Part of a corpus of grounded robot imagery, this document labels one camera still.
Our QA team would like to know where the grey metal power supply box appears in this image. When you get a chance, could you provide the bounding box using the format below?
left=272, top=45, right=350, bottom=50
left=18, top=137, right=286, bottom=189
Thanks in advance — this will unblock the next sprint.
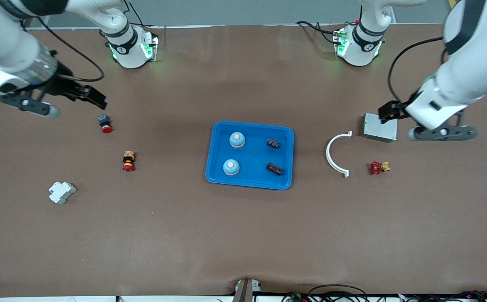
left=362, top=112, right=398, bottom=143

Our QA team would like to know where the black red push button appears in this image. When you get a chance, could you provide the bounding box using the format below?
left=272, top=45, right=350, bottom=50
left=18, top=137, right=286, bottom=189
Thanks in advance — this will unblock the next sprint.
left=98, top=114, right=113, bottom=134

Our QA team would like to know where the red brass valve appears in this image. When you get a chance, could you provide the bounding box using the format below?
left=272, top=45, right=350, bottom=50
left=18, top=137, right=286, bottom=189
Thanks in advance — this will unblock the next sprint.
left=369, top=161, right=392, bottom=175

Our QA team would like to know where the white curved pipe clip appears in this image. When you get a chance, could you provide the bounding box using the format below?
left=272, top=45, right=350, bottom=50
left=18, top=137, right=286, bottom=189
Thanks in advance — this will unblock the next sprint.
left=326, top=130, right=353, bottom=179

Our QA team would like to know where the white circuit breaker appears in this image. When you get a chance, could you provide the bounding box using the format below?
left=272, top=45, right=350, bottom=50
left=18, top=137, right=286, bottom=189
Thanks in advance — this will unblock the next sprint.
left=49, top=181, right=77, bottom=205

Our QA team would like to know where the blue plastic tray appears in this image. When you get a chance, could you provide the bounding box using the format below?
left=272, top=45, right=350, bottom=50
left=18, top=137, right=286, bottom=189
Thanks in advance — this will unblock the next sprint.
left=205, top=121, right=295, bottom=191

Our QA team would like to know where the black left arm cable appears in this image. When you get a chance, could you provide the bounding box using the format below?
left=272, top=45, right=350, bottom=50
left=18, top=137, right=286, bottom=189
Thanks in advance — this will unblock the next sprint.
left=388, top=37, right=445, bottom=103

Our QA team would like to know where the black base cable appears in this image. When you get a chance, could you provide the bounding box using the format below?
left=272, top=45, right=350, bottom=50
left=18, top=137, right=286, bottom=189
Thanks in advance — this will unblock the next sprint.
left=123, top=0, right=168, bottom=29
left=296, top=19, right=355, bottom=44

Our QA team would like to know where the black cable loop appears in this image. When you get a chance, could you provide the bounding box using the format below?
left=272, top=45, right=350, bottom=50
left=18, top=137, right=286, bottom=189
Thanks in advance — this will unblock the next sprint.
left=306, top=284, right=370, bottom=302

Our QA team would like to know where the black cable bundle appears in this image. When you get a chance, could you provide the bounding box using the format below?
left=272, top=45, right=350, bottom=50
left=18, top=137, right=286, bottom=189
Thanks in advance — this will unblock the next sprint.
left=399, top=290, right=487, bottom=302

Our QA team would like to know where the grey metal bracket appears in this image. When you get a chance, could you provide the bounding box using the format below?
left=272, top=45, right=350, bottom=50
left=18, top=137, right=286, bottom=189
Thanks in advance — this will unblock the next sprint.
left=232, top=278, right=262, bottom=302

